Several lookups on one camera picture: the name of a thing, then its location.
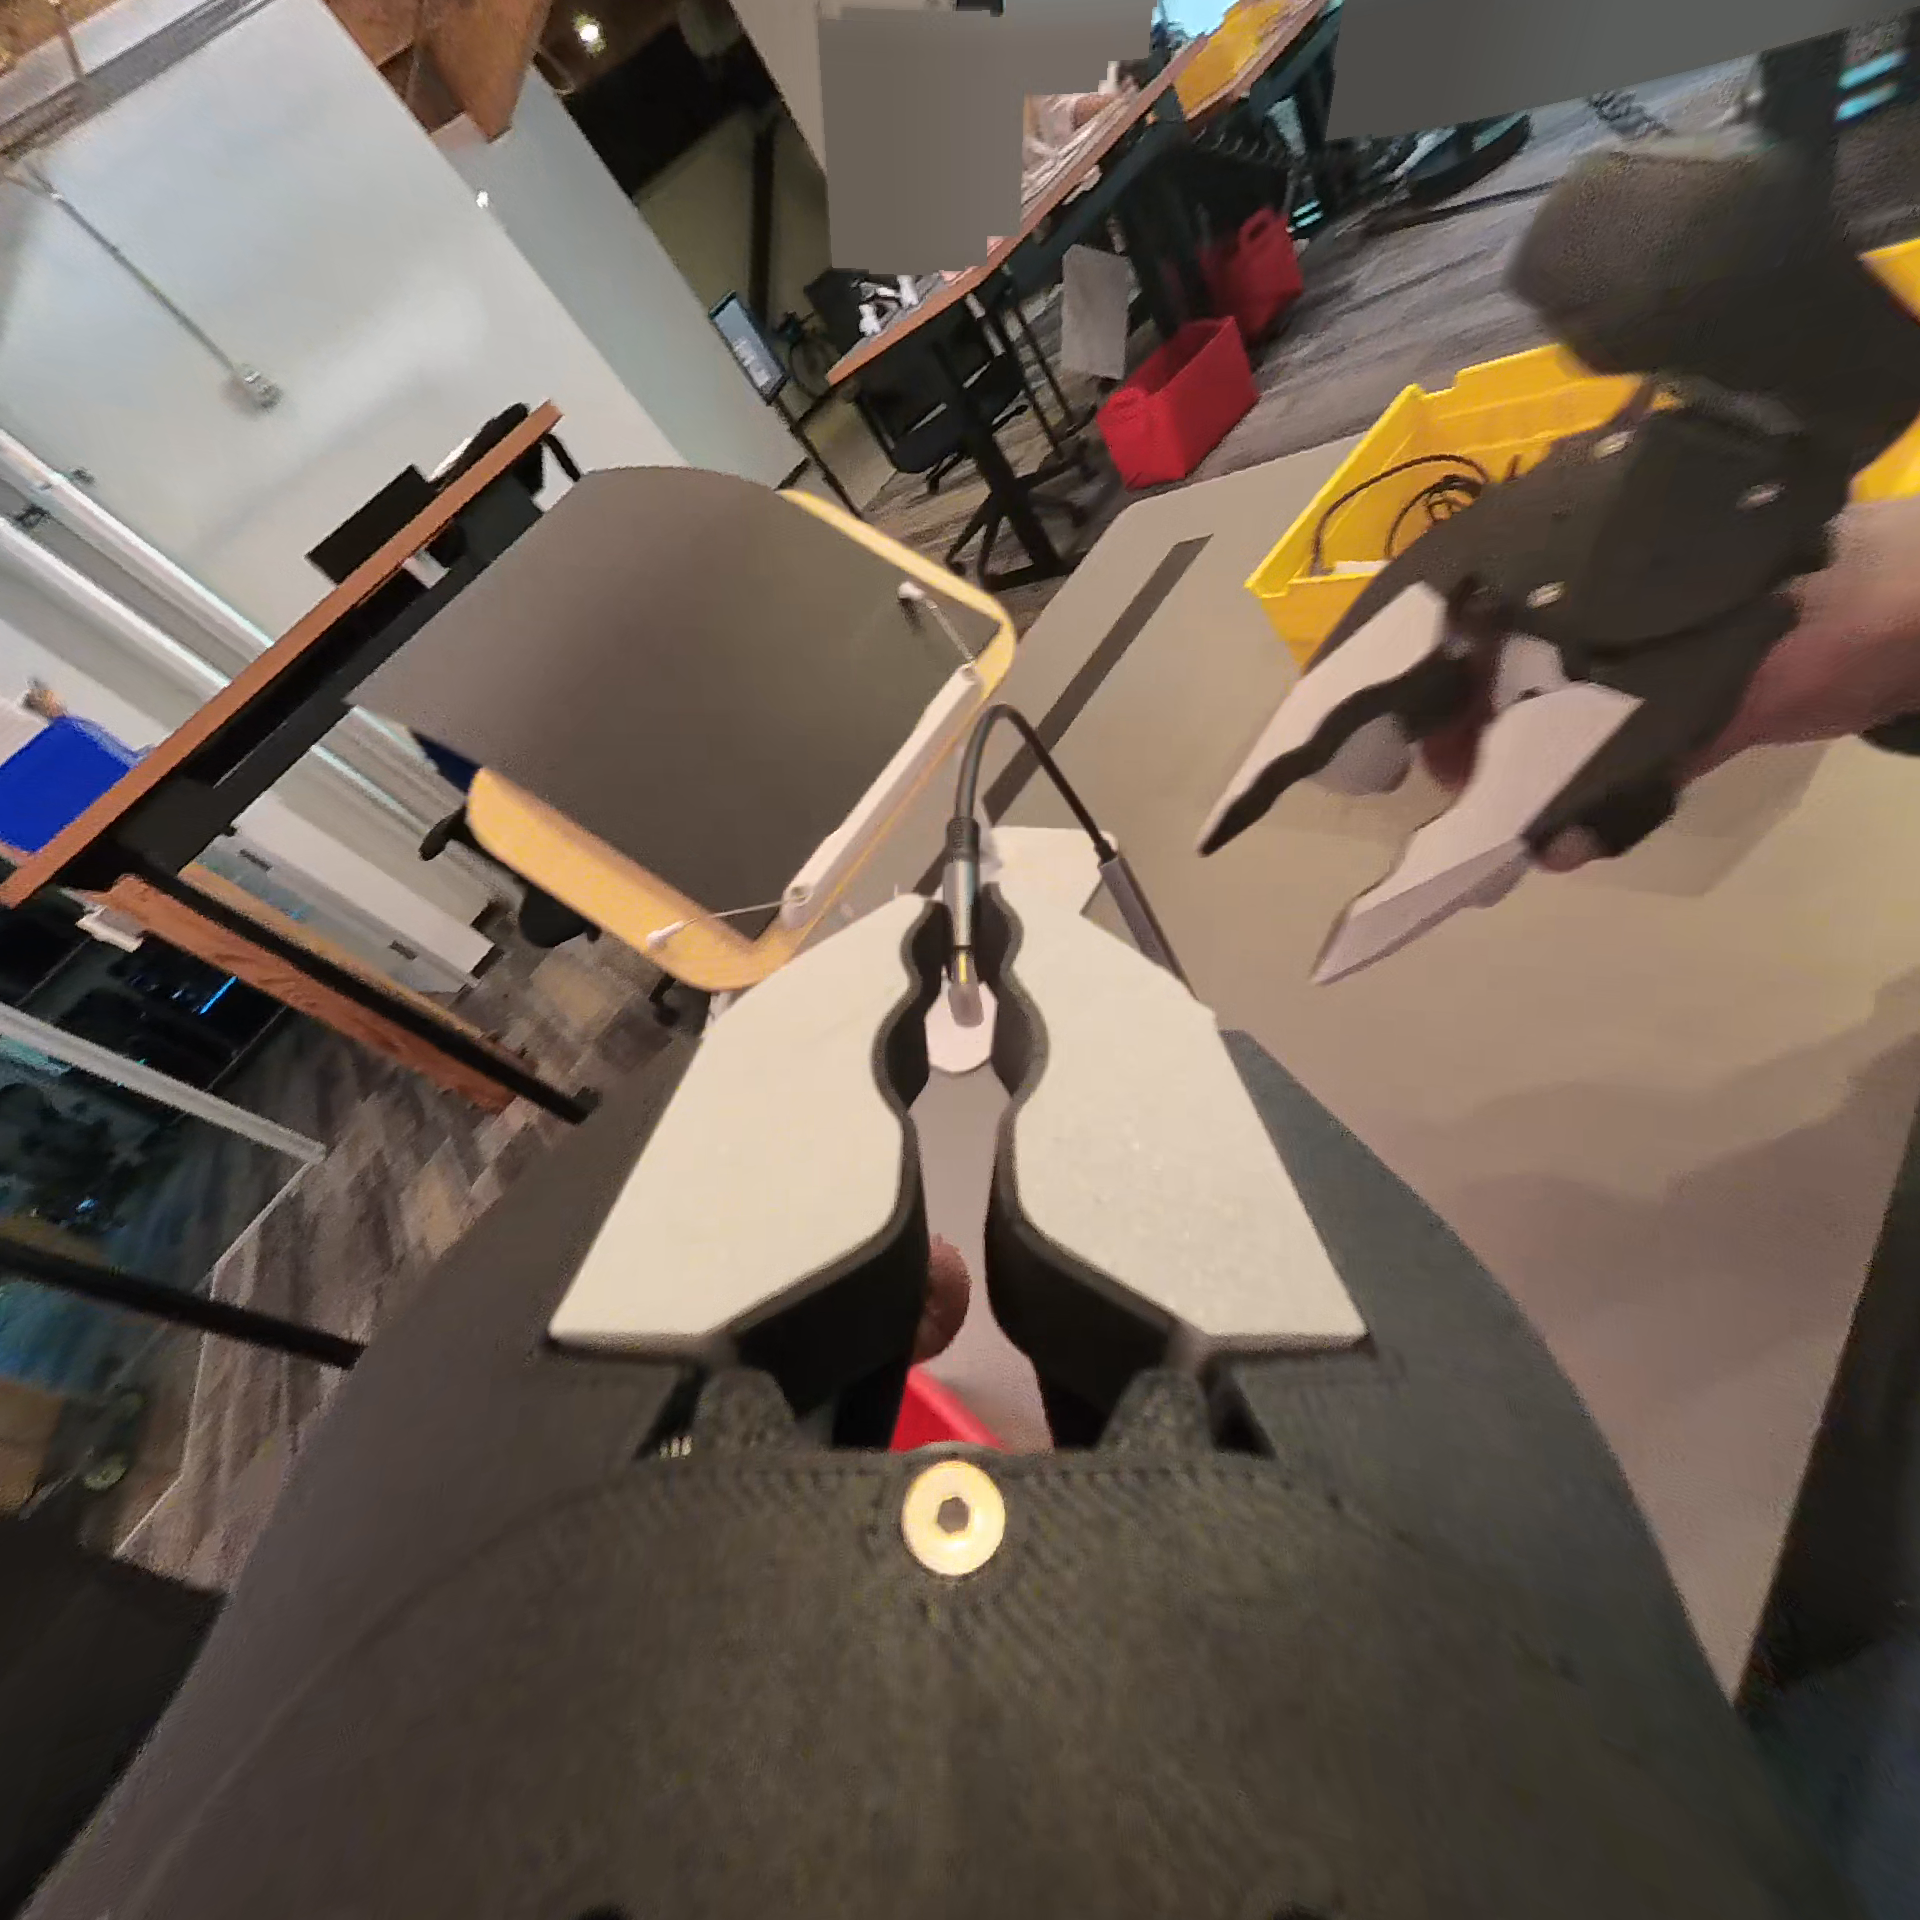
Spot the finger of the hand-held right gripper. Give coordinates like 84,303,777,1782
1197,578,1471,860
1309,678,1649,988

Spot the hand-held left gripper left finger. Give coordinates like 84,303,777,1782
547,891,950,1346

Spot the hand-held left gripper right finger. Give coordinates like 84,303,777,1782
982,885,1373,1352

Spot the red plastic bin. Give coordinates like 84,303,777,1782
890,1365,1004,1453

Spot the grey lettered USB hub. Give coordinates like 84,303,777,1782
931,704,1193,1037

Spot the yellow plastic bin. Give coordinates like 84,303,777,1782
1246,239,1920,670

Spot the small red bin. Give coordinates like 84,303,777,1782
1097,317,1260,488
1201,210,1306,338

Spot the white paper sheet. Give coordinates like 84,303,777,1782
1063,247,1129,384

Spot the wooden framed dark board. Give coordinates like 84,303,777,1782
345,468,1020,992

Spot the long wooden table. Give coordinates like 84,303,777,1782
825,0,1338,392

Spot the wooden top desk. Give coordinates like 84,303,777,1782
0,403,586,909

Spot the blue storage box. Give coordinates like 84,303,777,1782
0,718,147,856

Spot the person's leg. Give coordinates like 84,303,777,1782
1740,1621,1920,1920

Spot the black round cable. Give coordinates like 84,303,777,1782
1306,451,1491,578

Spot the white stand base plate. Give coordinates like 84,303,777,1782
838,826,1124,1074

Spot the wooden rail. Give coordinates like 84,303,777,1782
89,878,595,1124

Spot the small wall screen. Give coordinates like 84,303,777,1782
708,292,789,404

